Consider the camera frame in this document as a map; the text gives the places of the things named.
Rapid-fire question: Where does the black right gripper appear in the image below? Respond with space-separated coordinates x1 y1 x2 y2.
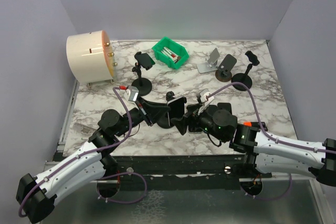
171 102 227 142

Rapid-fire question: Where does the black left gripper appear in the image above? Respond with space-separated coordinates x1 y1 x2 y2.
115 95 170 137

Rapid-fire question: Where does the black front phone stand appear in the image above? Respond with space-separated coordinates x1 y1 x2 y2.
157 91 175 129

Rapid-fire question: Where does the black clamp phone stand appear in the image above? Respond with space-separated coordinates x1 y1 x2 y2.
131 51 155 96

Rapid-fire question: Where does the purple case phone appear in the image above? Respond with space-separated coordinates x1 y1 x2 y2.
217 102 232 114

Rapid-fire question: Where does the black round base phone stand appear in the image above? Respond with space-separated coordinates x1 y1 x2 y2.
232 51 260 89

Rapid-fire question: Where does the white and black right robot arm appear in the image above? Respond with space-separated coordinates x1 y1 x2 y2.
170 103 335 186

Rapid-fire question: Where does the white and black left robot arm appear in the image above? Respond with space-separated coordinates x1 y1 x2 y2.
16 98 170 223

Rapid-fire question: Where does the brown base phone stand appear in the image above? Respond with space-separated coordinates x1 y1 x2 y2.
215 54 237 82

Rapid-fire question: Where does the silver folding phone stand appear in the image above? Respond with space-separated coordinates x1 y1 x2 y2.
197 48 220 73

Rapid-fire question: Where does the green plastic bin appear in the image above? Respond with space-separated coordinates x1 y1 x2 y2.
152 37 189 70

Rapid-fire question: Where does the orange cap marker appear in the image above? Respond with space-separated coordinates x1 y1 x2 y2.
243 122 267 129

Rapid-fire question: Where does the white cylindrical drum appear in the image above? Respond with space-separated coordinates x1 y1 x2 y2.
66 30 116 84

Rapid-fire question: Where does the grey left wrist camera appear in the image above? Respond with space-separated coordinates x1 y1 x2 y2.
124 86 139 103

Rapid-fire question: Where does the black front mounting rail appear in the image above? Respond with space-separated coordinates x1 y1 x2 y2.
103 154 260 191

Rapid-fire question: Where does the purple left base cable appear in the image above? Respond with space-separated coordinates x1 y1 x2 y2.
96 172 148 205

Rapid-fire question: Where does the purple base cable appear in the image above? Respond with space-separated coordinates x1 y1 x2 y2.
240 173 293 202
96 172 148 205

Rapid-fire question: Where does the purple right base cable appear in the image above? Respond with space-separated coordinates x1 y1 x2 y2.
240 173 293 202

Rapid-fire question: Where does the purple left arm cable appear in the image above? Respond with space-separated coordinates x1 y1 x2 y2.
18 85 133 218

